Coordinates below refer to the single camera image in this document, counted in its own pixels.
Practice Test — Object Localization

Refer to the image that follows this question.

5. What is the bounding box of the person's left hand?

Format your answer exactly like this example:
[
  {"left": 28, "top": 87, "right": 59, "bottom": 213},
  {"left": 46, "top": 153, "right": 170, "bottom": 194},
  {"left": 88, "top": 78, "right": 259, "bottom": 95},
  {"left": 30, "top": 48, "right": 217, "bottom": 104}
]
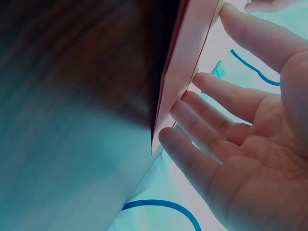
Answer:
[{"left": 244, "top": 0, "right": 308, "bottom": 12}]

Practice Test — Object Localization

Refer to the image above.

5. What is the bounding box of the person's right hand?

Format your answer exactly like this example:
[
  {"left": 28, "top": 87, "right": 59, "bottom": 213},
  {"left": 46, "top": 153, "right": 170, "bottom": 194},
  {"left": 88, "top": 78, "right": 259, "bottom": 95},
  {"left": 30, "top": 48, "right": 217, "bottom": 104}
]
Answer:
[{"left": 158, "top": 3, "right": 308, "bottom": 231}]

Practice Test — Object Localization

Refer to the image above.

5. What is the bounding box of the pink paper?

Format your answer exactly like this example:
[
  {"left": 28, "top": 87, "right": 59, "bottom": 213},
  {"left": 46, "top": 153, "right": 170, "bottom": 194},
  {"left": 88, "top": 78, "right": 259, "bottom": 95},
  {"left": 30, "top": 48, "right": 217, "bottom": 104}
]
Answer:
[{"left": 150, "top": 0, "right": 227, "bottom": 156}]

